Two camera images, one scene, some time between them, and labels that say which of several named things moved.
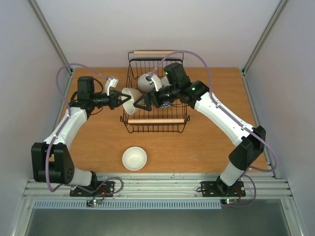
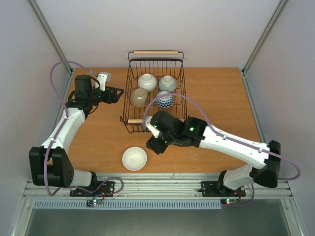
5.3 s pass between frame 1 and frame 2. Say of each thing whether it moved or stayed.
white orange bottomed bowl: stayed
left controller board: stayed
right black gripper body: moved
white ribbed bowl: stayed
